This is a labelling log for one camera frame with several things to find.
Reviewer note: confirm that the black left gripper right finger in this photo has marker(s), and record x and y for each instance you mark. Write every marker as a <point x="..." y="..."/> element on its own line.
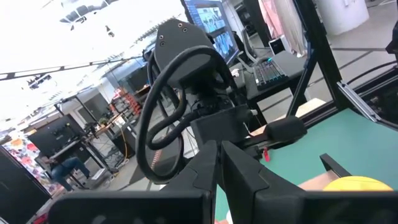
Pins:
<point x="248" y="193"/>

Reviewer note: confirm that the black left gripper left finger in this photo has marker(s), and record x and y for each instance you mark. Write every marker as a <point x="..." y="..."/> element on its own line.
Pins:
<point x="186" y="202"/>

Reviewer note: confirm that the amber bottle yellow cap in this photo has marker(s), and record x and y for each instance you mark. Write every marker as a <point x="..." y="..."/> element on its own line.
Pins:
<point x="357" y="184"/>

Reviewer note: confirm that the backlit computer keyboard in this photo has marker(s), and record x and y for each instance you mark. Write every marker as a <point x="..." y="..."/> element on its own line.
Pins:
<point x="270" y="74"/>

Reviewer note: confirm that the office chair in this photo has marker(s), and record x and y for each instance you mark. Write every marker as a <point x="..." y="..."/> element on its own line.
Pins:
<point x="248" y="46"/>

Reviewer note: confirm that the wooden board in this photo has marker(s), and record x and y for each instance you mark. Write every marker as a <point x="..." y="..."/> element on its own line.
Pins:
<point x="335" y="166"/>

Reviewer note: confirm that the black office desk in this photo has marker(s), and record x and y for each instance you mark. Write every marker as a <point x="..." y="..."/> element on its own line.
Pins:
<point x="292" y="62"/>

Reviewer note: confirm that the computer monitor on desk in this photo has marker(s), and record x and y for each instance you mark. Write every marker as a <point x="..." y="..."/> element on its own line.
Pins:
<point x="214" y="25"/>

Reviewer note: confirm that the green table mat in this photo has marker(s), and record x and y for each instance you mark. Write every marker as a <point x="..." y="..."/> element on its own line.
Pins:
<point x="342" y="140"/>

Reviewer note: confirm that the person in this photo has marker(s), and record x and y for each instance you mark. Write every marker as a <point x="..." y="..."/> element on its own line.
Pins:
<point x="66" y="166"/>

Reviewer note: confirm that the silver aluminium bar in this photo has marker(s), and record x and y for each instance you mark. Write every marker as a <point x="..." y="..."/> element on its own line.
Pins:
<point x="357" y="101"/>

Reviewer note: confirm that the white round column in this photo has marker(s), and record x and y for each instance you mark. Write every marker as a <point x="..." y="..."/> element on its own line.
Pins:
<point x="342" y="15"/>

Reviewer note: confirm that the floral patterned cloth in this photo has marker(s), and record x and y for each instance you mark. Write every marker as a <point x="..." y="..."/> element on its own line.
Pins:
<point x="21" y="149"/>

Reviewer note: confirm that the black aluminium table frame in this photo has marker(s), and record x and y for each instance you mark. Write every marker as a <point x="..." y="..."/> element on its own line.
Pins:
<point x="318" y="53"/>

